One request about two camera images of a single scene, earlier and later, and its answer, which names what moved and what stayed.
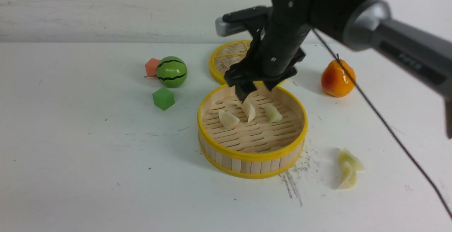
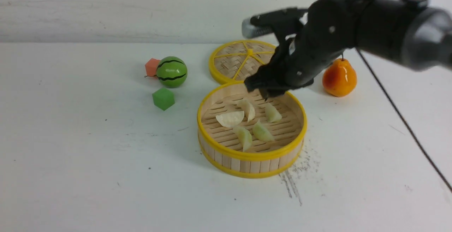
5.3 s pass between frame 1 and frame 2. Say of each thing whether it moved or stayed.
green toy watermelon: stayed
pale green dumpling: moved
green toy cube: stayed
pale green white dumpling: moved
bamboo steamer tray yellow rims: stayed
